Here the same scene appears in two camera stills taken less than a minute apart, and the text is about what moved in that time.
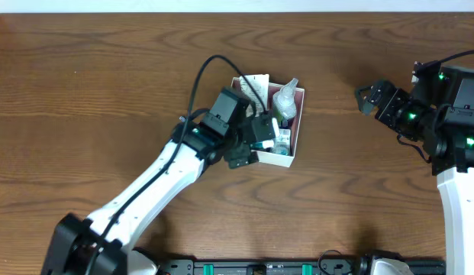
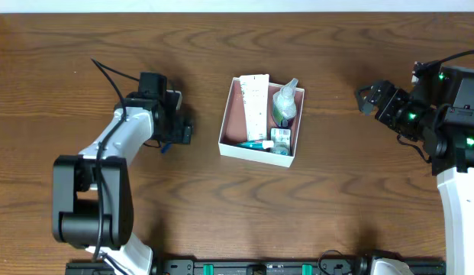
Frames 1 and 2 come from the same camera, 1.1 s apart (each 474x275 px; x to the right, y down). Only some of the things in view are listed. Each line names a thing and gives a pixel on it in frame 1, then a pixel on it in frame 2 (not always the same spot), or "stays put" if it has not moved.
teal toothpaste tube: (262, 144) stays put
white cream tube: (255, 87) stays put
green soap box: (282, 144) stays put
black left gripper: (246, 151) to (185, 132)
